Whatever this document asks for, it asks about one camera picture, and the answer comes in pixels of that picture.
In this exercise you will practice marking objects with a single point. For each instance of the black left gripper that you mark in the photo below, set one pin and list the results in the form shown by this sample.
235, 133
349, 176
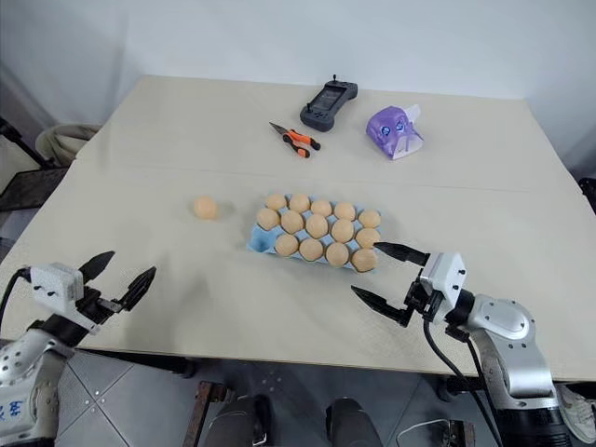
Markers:
95, 305

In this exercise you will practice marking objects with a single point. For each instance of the white round bin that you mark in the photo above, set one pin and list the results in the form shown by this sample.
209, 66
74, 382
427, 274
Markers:
60, 139

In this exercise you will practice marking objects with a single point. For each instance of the black table frame bar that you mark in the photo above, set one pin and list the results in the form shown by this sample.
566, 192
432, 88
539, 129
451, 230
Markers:
153, 364

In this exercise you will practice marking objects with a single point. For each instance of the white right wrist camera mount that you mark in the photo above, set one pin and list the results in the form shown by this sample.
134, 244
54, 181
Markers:
444, 274

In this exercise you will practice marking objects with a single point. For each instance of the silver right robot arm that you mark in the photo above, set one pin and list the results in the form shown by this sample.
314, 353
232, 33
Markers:
510, 321

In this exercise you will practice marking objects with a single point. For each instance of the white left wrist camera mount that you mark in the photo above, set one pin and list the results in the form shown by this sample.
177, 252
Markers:
53, 286

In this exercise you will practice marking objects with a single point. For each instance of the tan egg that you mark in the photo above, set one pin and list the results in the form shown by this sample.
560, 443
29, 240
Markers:
205, 207
370, 219
267, 219
368, 237
299, 203
321, 207
337, 254
292, 221
276, 201
316, 225
342, 230
311, 249
364, 260
287, 245
345, 211

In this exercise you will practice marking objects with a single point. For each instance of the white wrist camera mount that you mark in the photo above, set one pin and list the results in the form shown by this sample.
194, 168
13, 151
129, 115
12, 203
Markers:
53, 286
444, 274

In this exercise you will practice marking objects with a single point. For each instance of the orange and black pliers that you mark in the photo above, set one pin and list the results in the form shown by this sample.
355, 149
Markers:
298, 139

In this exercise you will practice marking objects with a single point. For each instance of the black stand with base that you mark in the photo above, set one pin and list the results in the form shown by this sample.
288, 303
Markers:
28, 186

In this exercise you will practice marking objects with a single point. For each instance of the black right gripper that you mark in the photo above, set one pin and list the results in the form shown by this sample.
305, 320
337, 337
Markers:
426, 302

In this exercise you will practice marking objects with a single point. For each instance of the dark grey handheld remote controller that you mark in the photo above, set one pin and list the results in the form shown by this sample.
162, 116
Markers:
326, 104

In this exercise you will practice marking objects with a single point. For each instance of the white sneaker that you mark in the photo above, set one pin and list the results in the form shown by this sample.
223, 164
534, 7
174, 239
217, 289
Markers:
577, 412

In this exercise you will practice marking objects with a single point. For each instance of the blue egg carton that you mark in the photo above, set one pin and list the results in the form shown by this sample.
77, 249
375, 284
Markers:
259, 239

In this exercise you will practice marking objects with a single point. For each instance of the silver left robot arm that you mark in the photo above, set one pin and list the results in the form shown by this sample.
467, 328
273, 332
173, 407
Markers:
23, 368

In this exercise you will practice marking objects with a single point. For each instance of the rusty metal bracket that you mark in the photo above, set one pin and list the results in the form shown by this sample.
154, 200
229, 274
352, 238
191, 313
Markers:
205, 410

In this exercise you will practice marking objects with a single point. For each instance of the dark rounded shape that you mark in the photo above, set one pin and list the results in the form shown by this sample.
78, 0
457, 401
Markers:
237, 421
354, 423

